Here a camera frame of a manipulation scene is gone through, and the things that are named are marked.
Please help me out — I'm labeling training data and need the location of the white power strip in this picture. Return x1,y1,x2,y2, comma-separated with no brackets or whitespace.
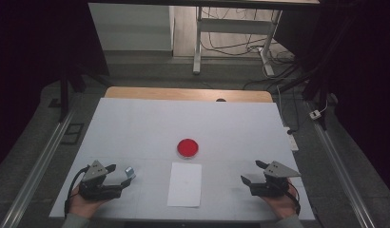
283,125,300,153

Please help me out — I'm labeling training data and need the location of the person's left hand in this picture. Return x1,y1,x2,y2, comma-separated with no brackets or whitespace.
68,184,111,220

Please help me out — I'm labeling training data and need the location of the aluminium rail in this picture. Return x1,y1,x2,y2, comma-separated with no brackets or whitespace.
312,123,379,228
0,108,77,228

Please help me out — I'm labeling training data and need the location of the white metal desk frame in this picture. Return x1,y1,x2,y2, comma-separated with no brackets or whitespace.
191,5,283,77

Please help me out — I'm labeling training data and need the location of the person's right hand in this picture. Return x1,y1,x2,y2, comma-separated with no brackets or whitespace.
260,179,301,220

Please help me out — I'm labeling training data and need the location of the tangle of dark cables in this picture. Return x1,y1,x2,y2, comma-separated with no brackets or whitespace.
201,7,311,93

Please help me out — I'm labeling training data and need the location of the blue and white stamp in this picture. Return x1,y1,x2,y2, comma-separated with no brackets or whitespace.
124,166,137,181

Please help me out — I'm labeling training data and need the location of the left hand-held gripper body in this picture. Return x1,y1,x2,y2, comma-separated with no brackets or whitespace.
78,160,124,201

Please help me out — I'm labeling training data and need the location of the round red ink pad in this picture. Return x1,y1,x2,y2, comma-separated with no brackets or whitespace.
176,138,200,160

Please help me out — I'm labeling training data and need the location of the light grey panel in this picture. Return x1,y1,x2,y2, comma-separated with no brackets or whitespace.
88,3,176,52

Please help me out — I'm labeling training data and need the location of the white paper sheet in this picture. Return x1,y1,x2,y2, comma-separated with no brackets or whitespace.
166,161,204,209

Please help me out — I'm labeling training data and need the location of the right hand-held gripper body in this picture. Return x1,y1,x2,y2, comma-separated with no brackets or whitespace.
249,161,302,199

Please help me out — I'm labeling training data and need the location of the black curtain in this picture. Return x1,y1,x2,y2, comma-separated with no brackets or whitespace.
274,0,390,199
0,0,110,174

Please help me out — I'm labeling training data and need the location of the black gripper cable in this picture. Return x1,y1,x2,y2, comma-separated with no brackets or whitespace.
64,164,90,217
287,180,302,217

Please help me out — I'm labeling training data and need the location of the black floor frame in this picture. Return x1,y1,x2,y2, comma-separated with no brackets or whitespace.
60,123,86,146

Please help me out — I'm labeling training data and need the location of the wooden table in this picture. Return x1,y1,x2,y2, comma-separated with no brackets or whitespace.
104,85,274,104

